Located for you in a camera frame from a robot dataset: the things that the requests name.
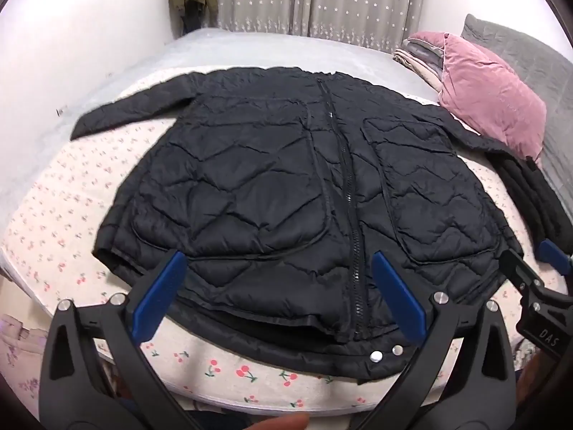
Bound person's left hand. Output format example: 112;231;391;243
244;414;310;430

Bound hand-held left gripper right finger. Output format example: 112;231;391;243
353;251;517;430

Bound pink velvet pillow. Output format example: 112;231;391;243
436;31;548;162

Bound purple floral cloth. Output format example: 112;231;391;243
0;314;50;413

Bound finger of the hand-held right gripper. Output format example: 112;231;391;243
537;238;573;276
497;248;544;300

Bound grey quilted headboard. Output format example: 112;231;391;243
461;13;573;216

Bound stack of folded blankets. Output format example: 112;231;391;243
393;38;448;92

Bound dark hanging garment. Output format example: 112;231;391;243
181;2;204;37

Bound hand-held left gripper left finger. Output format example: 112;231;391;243
38;250;202;430

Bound black quilted jacket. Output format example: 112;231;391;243
72;66;544;379

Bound folded black clothes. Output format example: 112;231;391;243
486;148;573;256

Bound cherry print bed sheet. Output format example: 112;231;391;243
0;67;573;417

